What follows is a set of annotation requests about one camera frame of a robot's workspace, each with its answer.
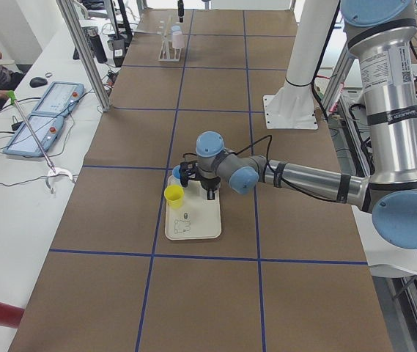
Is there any upper blue teach pendant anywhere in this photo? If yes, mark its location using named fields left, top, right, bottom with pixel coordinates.
left=32, top=81, right=84, bottom=117

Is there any aluminium frame post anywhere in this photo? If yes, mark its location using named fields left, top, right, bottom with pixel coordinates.
left=56, top=0, right=111, bottom=112

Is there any pink plastic cup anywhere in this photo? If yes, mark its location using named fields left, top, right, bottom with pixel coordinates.
left=171, top=31, right=185, bottom=50

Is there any reacher grabber tool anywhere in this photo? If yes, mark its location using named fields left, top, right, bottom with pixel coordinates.
left=7, top=90, right=75, bottom=194

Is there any black water bottle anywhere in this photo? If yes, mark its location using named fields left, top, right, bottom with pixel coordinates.
left=87, top=28, right=107, bottom=63

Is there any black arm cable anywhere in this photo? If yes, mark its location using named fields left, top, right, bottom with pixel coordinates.
left=182, top=134, right=341, bottom=202

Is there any yellow plastic cup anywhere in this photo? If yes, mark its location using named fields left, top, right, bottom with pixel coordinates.
left=163, top=184, right=185, bottom=209

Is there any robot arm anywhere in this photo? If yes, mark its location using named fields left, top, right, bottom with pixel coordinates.
left=196, top=1, right=417, bottom=249

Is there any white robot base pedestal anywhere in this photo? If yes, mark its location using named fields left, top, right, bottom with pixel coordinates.
left=263, top=0, right=339, bottom=130

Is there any blue teach pendant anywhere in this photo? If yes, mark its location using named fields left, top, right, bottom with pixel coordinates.
left=32, top=81, right=84, bottom=117
left=2, top=113, right=67, bottom=158

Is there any black computer mouse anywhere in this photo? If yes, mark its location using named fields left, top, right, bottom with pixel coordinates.
left=29, top=77, right=48, bottom=88

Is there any lower blue teach pendant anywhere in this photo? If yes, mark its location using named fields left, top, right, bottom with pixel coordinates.
left=2, top=113, right=67, bottom=158

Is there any white wire cup rack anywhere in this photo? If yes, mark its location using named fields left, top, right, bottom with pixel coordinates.
left=158, top=15, right=184, bottom=62

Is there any cream plastic tray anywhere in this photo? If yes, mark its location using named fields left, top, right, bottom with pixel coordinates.
left=165, top=180, right=221, bottom=241

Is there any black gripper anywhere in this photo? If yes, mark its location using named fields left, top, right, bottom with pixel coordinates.
left=199, top=173, right=221, bottom=200
left=177, top=0, right=184, bottom=22

